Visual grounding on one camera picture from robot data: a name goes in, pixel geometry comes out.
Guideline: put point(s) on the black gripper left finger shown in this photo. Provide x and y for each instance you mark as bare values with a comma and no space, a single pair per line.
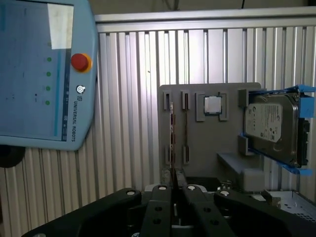
158,212

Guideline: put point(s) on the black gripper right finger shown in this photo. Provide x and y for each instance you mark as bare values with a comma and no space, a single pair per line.
197,212

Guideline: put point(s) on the RAM stick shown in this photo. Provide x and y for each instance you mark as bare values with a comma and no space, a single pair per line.
172,128

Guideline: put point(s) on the grey plastic parts rack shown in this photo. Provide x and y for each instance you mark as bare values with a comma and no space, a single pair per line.
209,138

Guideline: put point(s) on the open black PC case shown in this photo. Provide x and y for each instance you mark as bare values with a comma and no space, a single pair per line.
296,202

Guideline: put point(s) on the silver CPU chip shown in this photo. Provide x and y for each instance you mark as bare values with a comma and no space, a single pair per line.
213,105

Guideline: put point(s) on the hard disk in blue carrier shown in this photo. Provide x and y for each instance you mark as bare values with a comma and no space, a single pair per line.
269,123

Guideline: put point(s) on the pale blue teach pendant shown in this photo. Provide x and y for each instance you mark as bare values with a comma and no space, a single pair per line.
79,111

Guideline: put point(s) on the black pendant mount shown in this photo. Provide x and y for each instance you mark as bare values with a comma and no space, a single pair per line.
11,156

